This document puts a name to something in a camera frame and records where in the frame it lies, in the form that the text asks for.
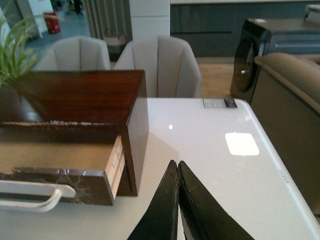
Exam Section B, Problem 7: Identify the white drawer handle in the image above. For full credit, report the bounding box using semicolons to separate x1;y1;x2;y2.
0;180;76;213

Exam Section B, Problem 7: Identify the beige chair left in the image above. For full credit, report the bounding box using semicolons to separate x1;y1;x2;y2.
34;36;111;71

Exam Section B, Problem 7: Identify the person in background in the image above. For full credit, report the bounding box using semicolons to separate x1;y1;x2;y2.
73;0;82;15

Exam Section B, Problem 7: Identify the beige chair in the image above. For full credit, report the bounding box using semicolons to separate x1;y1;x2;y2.
114;35;202;98
34;36;111;71

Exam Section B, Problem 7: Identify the grey kitchen counter cabinet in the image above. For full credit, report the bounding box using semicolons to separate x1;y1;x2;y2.
170;0;319;58

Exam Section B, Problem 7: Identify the beige sofa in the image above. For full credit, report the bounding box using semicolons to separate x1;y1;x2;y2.
250;52;320;217

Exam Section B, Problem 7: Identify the green potted plant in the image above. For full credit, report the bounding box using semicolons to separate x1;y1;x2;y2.
0;3;60;87

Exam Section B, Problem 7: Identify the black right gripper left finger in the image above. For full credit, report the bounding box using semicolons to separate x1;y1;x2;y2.
128;160;179;240

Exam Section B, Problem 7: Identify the white pillar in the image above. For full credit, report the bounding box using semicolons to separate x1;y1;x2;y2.
129;0;171;40

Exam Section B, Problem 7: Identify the wooden drawer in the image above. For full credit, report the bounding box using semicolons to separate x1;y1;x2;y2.
0;134;125;206

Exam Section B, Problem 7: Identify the dark wooden drawer box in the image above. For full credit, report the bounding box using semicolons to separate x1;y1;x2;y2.
0;70;149;196

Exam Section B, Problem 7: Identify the beige chair right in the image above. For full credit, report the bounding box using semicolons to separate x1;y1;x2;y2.
114;35;202;98

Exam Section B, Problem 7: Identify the woven basket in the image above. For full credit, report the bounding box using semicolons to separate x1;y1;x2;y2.
103;28;127;62

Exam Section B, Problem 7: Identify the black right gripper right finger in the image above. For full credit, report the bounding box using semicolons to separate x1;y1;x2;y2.
178;161;253;240

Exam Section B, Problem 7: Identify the label sticker on table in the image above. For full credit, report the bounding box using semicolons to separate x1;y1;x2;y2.
202;98;238;108

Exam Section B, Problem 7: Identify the black washing machine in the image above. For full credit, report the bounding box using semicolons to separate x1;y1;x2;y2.
229;17;320;105

